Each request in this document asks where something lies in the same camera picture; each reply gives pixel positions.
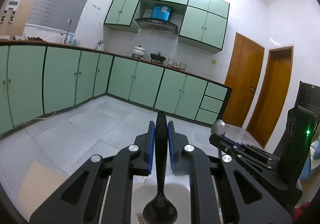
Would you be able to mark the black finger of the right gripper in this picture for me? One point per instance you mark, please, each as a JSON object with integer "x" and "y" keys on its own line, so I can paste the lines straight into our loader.
{"x": 232, "y": 151}
{"x": 251, "y": 150}

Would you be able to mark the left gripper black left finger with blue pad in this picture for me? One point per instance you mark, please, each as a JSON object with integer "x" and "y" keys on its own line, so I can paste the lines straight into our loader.
{"x": 100, "y": 191}

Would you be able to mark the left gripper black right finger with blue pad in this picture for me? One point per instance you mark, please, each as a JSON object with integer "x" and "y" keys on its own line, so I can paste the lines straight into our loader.
{"x": 221, "y": 192}

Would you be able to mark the silver metal spoon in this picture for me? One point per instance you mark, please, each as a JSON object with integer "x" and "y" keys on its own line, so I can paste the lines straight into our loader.
{"x": 218, "y": 128}

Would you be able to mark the black plastic spoon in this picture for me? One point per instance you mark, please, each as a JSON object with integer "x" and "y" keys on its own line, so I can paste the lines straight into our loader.
{"x": 160, "y": 209}

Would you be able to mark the green lower kitchen cabinets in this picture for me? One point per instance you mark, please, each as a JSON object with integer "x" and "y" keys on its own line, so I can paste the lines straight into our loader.
{"x": 39, "y": 78}

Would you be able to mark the green kitchen cabinets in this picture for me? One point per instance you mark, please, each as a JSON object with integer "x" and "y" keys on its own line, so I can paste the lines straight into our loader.
{"x": 39, "y": 78}
{"x": 201, "y": 23}

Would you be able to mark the green upper kitchen cabinets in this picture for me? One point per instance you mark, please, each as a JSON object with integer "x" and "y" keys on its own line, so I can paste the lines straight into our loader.
{"x": 201, "y": 23}

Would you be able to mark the chrome kitchen faucet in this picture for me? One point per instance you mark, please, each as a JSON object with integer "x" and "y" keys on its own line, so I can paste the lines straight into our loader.
{"x": 65, "y": 32}

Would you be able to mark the black equipment stand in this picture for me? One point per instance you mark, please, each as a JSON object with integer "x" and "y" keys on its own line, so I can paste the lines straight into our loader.
{"x": 294, "y": 145}

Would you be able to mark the brown wooden door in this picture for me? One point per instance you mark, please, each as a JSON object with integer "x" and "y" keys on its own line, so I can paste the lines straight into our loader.
{"x": 272, "y": 95}
{"x": 243, "y": 76}

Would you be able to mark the black wok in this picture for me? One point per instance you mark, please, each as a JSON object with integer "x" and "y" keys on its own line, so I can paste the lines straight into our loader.
{"x": 157, "y": 57}

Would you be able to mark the white ceramic pot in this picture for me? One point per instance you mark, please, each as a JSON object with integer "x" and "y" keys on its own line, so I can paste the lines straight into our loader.
{"x": 138, "y": 52}

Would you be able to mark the black range hood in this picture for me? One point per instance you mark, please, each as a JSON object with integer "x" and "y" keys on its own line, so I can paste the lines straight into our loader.
{"x": 159, "y": 20}

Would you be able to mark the white wall heater controller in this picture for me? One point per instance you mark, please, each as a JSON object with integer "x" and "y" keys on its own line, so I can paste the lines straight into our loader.
{"x": 10, "y": 11}

